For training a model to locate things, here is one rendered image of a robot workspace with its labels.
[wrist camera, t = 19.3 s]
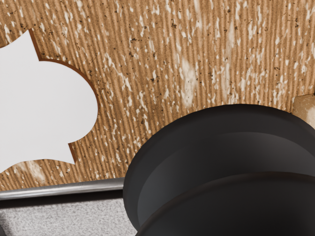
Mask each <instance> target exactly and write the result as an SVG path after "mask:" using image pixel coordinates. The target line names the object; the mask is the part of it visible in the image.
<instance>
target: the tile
mask: <svg viewBox="0 0 315 236"><path fill-rule="evenodd" d="M98 112H99V100H98V95H97V92H96V90H95V88H94V86H93V84H92V83H91V81H90V80H89V79H88V77H87V76H86V75H85V74H84V73H83V72H81V71H80V70H79V69H77V68H76V67H74V66H73V65H71V64H69V63H66V62H64V61H60V60H56V59H43V58H42V57H41V54H40V51H39V48H38V45H37V42H36V39H35V36H34V33H33V30H32V28H30V29H28V30H27V31H26V32H25V33H24V34H22V35H21V36H20V37H19V38H18V39H16V40H15V41H14V42H12V43H11V44H8V45H6V46H2V47H0V173H1V172H3V171H4V170H6V169H7V168H9V167H11V166H12V165H14V164H16V163H19V162H23V161H31V160H39V159H53V160H58V161H63V162H68V163H71V164H75V163H76V160H77V159H76V156H75V153H74V150H73V147H72V144H71V142H74V141H77V140H79V139H81V138H82V137H84V136H85V135H86V134H87V133H88V132H89V131H90V130H91V129H92V128H93V126H94V124H95V122H96V120H97V117H98Z"/></svg>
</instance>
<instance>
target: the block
mask: <svg viewBox="0 0 315 236"><path fill-rule="evenodd" d="M293 115H295V116H297V117H299V118H301V119H302V120H304V121H305V122H307V123H308V124H309V125H311V126H312V127H313V128H314V129H315V95H313V94H308V95H304V96H297V97H295V99H294V107H293Z"/></svg>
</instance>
